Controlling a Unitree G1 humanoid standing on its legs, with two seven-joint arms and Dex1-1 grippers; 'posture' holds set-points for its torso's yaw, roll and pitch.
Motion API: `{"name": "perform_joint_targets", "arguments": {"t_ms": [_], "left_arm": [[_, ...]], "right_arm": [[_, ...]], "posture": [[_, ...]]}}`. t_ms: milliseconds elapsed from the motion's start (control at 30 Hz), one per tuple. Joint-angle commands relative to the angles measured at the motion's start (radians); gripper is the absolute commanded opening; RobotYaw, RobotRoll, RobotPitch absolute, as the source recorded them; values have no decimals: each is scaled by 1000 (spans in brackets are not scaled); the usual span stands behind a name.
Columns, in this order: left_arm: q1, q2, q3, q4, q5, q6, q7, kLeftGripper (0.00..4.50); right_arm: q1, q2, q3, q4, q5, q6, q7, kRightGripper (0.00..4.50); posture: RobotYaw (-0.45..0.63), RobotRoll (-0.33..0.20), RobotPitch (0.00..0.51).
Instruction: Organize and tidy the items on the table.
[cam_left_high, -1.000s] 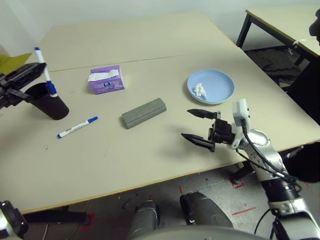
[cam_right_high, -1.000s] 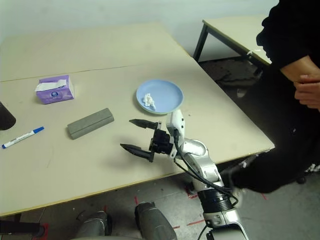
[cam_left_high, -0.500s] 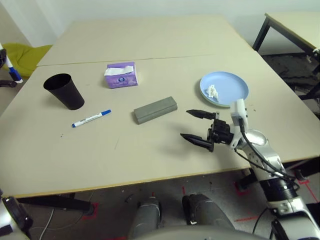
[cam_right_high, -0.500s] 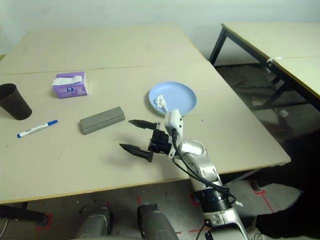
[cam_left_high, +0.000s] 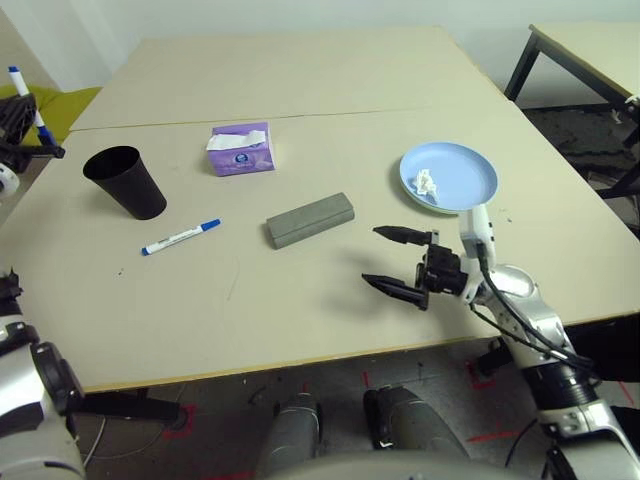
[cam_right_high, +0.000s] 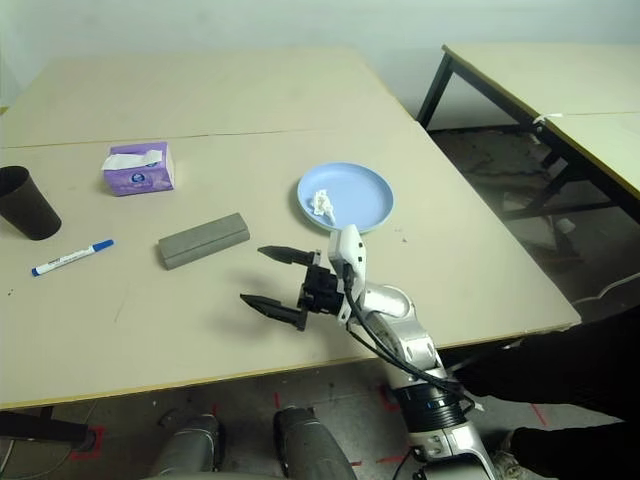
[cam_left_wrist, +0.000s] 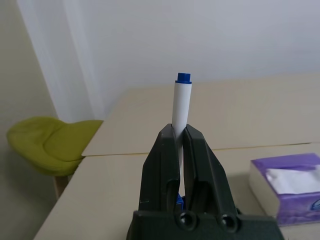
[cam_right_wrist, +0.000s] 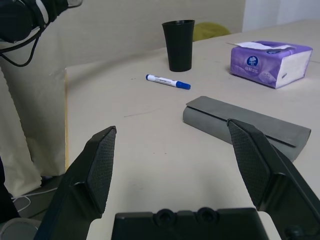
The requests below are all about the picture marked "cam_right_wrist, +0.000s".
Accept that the white marker blue cap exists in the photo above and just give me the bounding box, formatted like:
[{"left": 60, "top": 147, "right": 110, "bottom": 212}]
[{"left": 145, "top": 73, "right": 192, "bottom": 90}]

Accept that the yellow-green seat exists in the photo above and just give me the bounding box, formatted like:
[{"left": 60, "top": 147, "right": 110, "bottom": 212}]
[{"left": 193, "top": 21, "right": 231, "bottom": 42}]

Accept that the grey robot right leg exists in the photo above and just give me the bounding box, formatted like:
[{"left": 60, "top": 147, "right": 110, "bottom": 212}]
[{"left": 0, "top": 216, "right": 48, "bottom": 240}]

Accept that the grey glasses case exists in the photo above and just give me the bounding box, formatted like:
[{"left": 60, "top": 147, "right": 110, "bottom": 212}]
[{"left": 182, "top": 95, "right": 312, "bottom": 163}]

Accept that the black plastic cup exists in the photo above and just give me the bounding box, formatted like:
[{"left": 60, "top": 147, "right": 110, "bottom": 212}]
[{"left": 161, "top": 19, "right": 195, "bottom": 73}]

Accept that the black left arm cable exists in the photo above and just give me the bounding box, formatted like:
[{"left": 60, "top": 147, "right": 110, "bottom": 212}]
[{"left": 0, "top": 22, "right": 43, "bottom": 67}]

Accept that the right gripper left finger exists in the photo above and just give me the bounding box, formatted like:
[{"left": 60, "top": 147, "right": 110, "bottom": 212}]
[{"left": 33, "top": 125, "right": 118, "bottom": 240}]

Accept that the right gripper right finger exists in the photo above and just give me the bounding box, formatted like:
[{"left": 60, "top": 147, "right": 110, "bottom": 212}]
[{"left": 226, "top": 118, "right": 320, "bottom": 233}]

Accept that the purple tissue box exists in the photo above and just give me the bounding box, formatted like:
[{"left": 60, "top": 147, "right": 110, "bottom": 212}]
[{"left": 226, "top": 40, "right": 314, "bottom": 90}]

